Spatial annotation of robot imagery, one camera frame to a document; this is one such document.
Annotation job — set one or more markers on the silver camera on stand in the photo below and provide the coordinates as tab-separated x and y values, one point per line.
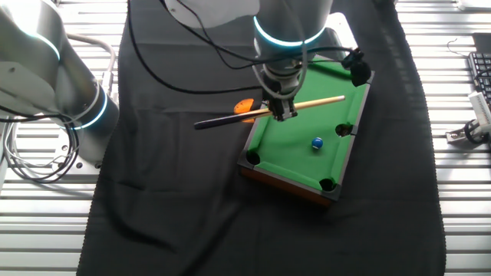
481	109

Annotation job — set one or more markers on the black keyboard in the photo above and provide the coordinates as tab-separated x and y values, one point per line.
481	69

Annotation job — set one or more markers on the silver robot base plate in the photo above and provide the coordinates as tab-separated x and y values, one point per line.
86	165

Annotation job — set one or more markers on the white box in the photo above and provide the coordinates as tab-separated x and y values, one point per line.
475	4

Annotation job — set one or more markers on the mini green pool table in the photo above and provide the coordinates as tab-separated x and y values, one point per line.
291	145

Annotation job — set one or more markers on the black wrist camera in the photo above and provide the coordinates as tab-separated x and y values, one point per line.
360	71

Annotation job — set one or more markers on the black cloth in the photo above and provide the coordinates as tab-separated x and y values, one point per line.
172	172

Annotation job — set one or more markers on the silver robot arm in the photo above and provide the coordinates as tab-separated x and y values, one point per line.
38	76

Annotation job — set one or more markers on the metal camera stand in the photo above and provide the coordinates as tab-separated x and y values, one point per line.
456	135

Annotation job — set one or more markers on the black flat pad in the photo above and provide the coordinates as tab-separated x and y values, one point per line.
483	42

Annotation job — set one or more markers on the blue pool ball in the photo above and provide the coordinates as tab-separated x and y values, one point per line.
317	143

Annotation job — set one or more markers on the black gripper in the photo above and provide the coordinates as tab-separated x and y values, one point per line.
282	92

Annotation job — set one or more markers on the orange half-round plastic piece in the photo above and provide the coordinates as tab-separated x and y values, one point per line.
242	106

